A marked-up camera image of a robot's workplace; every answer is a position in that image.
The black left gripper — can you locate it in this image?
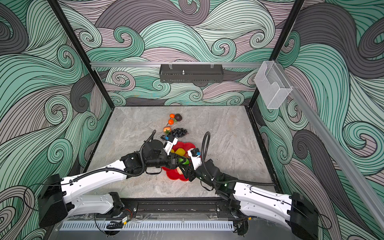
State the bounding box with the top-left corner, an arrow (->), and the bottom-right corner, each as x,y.
146,151 -> 187,170

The large yellow lemon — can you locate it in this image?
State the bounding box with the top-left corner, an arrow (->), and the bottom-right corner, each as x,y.
175,148 -> 186,156

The green lime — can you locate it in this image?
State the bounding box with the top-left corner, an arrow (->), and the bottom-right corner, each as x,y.
179,158 -> 190,165

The red flower-shaped fruit bowl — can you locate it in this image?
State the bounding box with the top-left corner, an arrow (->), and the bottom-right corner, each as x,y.
162,142 -> 196,182

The dark brown passion fruit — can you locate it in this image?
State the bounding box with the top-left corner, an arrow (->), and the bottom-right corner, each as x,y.
174,114 -> 183,122

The small peach fruit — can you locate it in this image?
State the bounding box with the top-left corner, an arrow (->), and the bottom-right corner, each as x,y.
163,127 -> 172,134

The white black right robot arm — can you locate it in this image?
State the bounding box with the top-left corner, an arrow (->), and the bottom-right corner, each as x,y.
179,162 -> 319,240

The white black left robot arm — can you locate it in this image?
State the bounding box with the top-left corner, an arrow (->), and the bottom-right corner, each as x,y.
38,138 -> 180,228

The dark purple grape bunch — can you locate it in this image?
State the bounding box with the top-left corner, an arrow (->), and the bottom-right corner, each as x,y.
171,128 -> 188,138

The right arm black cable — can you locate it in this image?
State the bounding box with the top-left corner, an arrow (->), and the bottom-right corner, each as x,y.
200,131 -> 275,187

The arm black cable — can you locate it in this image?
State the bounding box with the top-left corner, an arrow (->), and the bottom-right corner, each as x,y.
200,131 -> 275,187
59,129 -> 157,187

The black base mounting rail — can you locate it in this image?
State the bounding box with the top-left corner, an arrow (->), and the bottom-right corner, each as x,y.
59,197 -> 289,220

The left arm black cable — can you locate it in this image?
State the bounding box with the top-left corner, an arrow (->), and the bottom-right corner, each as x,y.
59,129 -> 157,187

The black perforated wall tray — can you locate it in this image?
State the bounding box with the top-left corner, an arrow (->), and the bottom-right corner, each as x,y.
159,65 -> 224,84

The clear plastic wall bin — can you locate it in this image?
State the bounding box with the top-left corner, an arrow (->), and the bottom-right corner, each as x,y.
254,61 -> 292,110

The white slotted cable duct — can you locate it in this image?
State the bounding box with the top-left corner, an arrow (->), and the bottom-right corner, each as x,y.
60,220 -> 234,232

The aluminium wall rail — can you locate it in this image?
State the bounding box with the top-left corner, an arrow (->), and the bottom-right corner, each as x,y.
90,61 -> 262,69

